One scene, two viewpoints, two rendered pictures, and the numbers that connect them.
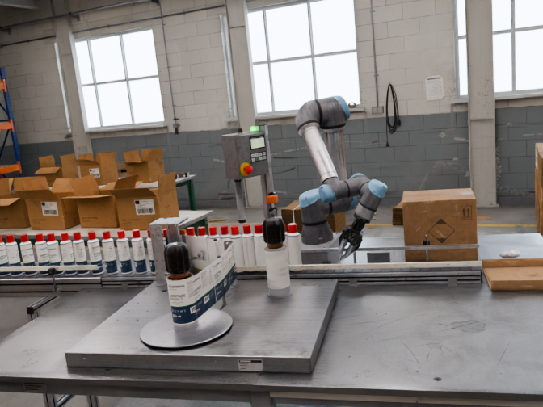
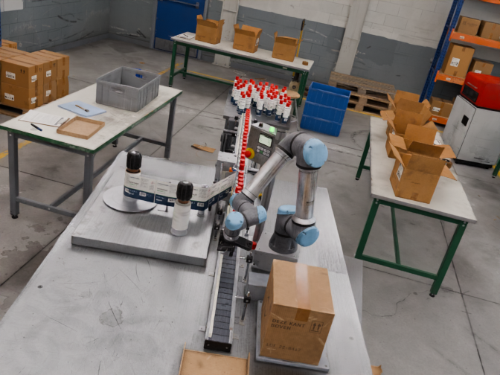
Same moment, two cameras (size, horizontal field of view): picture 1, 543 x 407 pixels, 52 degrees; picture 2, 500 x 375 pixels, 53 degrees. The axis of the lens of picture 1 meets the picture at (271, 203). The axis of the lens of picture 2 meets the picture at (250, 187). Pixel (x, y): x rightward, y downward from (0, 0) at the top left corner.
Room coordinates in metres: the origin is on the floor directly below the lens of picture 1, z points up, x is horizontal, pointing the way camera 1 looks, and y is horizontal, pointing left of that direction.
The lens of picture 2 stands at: (1.61, -2.23, 2.30)
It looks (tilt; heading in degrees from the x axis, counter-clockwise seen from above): 26 degrees down; 72
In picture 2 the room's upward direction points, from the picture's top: 12 degrees clockwise
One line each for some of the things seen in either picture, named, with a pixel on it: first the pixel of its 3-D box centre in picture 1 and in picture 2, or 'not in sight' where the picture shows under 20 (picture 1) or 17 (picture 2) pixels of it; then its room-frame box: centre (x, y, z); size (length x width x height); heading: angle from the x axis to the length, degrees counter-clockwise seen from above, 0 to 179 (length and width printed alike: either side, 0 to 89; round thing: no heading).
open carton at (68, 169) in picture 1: (59, 169); not in sight; (6.92, 2.60, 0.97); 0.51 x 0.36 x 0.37; 158
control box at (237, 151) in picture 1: (246, 154); (264, 145); (2.39, 0.09, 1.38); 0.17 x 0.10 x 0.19; 131
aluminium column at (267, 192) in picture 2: (268, 199); (268, 188); (2.43, 0.01, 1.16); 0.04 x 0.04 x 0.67; 75
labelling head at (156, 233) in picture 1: (173, 249); (225, 176); (2.30, 0.44, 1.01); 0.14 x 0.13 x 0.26; 75
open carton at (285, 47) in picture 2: not in sight; (286, 46); (4.19, 5.35, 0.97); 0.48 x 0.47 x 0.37; 67
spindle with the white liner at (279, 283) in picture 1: (276, 256); (182, 207); (1.99, 0.00, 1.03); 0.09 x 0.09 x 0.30
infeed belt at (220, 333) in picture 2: (277, 274); (231, 236); (2.28, 0.00, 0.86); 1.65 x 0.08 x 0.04; 75
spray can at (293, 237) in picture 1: (294, 247); not in sight; (2.25, -0.08, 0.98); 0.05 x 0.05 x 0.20
